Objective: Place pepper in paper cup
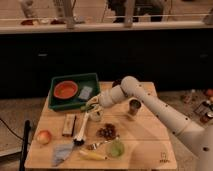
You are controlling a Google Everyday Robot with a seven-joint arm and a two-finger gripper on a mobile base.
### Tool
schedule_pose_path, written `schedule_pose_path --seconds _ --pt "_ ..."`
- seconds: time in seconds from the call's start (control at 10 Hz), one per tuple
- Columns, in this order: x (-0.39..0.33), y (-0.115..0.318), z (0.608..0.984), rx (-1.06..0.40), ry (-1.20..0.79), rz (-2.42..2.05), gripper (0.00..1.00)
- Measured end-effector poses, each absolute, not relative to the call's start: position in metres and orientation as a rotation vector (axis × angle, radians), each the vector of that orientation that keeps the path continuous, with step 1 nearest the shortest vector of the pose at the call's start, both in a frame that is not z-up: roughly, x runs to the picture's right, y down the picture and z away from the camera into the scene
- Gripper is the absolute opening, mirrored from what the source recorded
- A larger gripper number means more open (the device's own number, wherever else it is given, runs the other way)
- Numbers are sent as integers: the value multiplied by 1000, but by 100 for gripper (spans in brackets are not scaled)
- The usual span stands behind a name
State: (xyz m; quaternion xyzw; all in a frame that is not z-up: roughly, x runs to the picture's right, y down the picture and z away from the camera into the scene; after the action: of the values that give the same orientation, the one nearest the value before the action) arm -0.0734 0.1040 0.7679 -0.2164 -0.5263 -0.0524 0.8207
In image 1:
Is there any wooden block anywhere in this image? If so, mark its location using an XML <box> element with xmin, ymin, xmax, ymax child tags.
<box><xmin>62</xmin><ymin>114</ymin><xmax>76</xmax><ymax>136</ymax></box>

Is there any metal cup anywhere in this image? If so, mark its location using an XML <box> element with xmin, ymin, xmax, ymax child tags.
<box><xmin>128</xmin><ymin>99</ymin><xmax>141</xmax><ymax>116</ymax></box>

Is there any red apple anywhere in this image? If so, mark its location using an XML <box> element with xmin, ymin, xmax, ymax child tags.
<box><xmin>36</xmin><ymin>130</ymin><xmax>52</xmax><ymax>145</ymax></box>

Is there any orange bowl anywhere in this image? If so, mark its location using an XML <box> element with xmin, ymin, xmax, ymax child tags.
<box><xmin>53</xmin><ymin>80</ymin><xmax>78</xmax><ymax>100</ymax></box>

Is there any metal fork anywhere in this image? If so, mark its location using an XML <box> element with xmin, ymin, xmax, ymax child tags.
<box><xmin>86</xmin><ymin>140</ymin><xmax>111</xmax><ymax>150</ymax></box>

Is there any black cable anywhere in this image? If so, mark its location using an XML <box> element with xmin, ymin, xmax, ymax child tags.
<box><xmin>0</xmin><ymin>117</ymin><xmax>25</xmax><ymax>142</ymax></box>

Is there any black stand pole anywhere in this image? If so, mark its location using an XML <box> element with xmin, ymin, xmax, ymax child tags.
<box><xmin>19</xmin><ymin>120</ymin><xmax>31</xmax><ymax>171</ymax></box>

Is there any grey sponge in bin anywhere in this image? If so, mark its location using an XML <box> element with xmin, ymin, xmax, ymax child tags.
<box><xmin>78</xmin><ymin>86</ymin><xmax>92</xmax><ymax>101</ymax></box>

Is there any green plastic bin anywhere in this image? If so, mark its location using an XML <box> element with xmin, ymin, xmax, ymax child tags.
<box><xmin>48</xmin><ymin>73</ymin><xmax>100</xmax><ymax>111</ymax></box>

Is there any green plastic cup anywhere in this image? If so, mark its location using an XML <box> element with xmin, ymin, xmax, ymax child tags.
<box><xmin>106</xmin><ymin>140</ymin><xmax>125</xmax><ymax>158</ymax></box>

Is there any green pepper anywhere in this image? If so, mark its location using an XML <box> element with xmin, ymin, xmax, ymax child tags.
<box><xmin>80</xmin><ymin>105</ymin><xmax>94</xmax><ymax>112</ymax></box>

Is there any white handled dish brush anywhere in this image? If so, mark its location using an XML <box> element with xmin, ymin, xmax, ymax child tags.
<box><xmin>73</xmin><ymin>113</ymin><xmax>89</xmax><ymax>146</ymax></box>

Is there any yellow banana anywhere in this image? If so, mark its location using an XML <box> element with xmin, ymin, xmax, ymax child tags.
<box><xmin>79</xmin><ymin>150</ymin><xmax>107</xmax><ymax>160</ymax></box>

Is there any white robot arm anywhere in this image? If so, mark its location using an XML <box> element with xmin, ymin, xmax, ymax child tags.
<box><xmin>87</xmin><ymin>76</ymin><xmax>213</xmax><ymax>171</ymax></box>

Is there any grey blue cloth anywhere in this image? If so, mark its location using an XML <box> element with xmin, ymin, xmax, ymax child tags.
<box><xmin>52</xmin><ymin>143</ymin><xmax>74</xmax><ymax>167</ymax></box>

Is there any bunch of dark grapes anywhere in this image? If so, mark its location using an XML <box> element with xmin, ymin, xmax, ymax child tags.
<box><xmin>96</xmin><ymin>123</ymin><xmax>116</xmax><ymax>140</ymax></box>

